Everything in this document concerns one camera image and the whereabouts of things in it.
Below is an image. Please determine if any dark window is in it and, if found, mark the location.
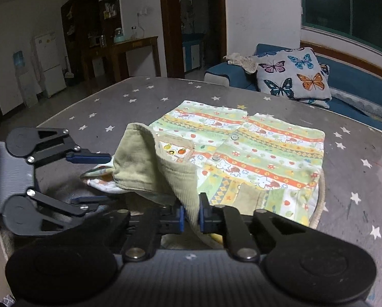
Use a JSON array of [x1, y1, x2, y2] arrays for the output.
[[300, 0, 382, 59]]

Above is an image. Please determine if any wooden side table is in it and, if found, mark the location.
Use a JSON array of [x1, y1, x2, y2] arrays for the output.
[[82, 36, 162, 85]]

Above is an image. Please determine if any large butterfly pillow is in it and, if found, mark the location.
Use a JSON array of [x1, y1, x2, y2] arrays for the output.
[[252, 47, 333, 100]]

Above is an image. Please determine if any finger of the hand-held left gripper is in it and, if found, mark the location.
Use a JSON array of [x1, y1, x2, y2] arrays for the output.
[[27, 128, 112, 166], [27, 189, 111, 235]]

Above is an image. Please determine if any wooden door frame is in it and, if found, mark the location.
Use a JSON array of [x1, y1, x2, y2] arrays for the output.
[[159, 0, 227, 78]]

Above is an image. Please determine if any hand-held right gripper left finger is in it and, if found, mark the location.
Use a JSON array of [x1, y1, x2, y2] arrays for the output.
[[82, 205, 185, 262]]

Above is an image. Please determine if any white fridge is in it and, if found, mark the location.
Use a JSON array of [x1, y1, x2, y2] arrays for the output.
[[34, 32, 67, 98]]

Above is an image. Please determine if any grey star tablecloth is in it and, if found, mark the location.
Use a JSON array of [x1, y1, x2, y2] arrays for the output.
[[0, 76, 382, 307]]

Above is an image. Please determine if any water dispenser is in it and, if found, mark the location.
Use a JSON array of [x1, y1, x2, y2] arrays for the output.
[[12, 51, 38, 107]]

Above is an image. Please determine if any blue cabinet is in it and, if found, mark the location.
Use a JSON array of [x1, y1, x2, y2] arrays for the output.
[[182, 35, 201, 72]]

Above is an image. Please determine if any small butterfly pillow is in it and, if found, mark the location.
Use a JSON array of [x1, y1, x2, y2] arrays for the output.
[[298, 64, 333, 108]]

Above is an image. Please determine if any crumpled beige cloth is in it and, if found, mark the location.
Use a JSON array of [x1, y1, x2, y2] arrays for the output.
[[223, 52, 258, 74]]

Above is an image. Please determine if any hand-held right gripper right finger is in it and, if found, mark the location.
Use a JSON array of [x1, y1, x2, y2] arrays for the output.
[[199, 193, 307, 261]]

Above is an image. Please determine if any patterned child's jacket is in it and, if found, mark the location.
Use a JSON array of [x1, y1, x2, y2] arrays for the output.
[[80, 100, 326, 242]]

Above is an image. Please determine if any dark wooden shelf unit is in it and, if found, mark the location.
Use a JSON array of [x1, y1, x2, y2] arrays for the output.
[[61, 0, 123, 80]]

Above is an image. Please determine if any blue sofa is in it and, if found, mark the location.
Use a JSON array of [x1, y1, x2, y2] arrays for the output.
[[204, 41, 382, 133]]

